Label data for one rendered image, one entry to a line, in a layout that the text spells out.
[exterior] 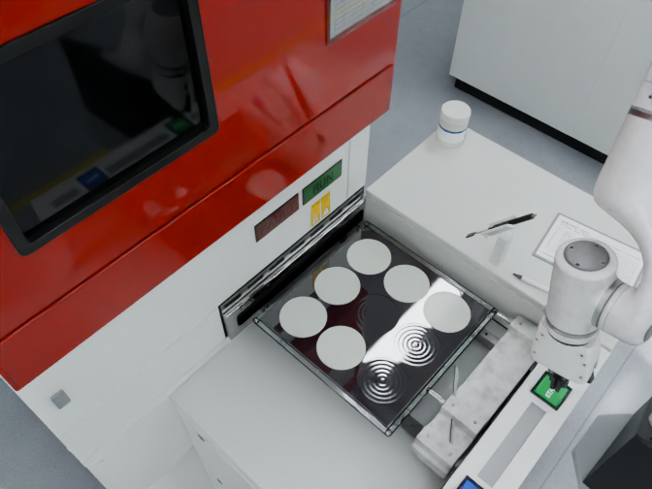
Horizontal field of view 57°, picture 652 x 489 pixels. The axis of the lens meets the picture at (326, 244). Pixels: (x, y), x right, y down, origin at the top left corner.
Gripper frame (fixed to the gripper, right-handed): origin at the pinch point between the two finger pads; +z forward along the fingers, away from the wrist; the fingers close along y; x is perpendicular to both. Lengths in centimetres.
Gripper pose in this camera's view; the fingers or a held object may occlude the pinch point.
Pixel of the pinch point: (559, 378)
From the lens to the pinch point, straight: 117.6
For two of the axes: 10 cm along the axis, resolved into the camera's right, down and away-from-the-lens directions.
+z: 1.4, 7.1, 6.9
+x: 6.8, -5.8, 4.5
